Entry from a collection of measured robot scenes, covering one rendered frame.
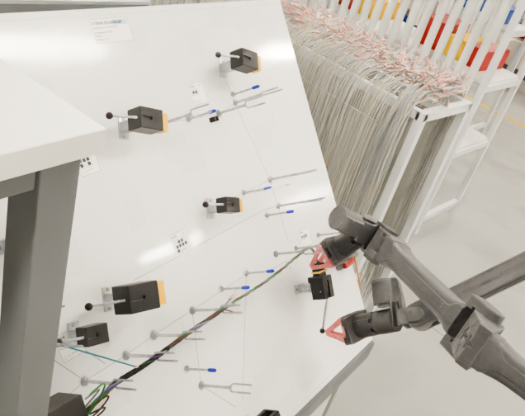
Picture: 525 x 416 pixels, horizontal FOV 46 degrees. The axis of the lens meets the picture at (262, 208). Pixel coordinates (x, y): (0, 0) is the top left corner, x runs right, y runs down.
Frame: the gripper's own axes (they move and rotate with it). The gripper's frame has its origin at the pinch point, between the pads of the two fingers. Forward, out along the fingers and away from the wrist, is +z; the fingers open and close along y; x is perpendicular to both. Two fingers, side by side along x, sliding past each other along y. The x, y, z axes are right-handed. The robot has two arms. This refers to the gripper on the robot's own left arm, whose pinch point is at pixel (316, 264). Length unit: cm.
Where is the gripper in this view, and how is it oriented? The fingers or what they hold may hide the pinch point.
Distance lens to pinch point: 159.7
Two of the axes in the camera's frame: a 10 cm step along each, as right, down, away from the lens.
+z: -6.3, 5.3, 5.7
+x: 4.7, 8.4, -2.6
